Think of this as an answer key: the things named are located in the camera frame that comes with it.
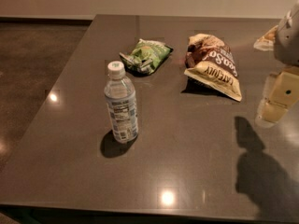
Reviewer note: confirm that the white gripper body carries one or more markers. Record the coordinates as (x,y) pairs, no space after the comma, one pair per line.
(288,41)

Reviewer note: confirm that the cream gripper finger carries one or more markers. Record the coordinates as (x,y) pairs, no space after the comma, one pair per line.
(280,93)
(266,41)

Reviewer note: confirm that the brown chip bag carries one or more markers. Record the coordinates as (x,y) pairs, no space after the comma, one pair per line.
(209,61)

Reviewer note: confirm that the green chip bag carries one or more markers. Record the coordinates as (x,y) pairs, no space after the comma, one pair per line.
(146,57)

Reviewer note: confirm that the clear plastic water bottle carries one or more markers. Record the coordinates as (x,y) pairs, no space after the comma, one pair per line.
(121,103)

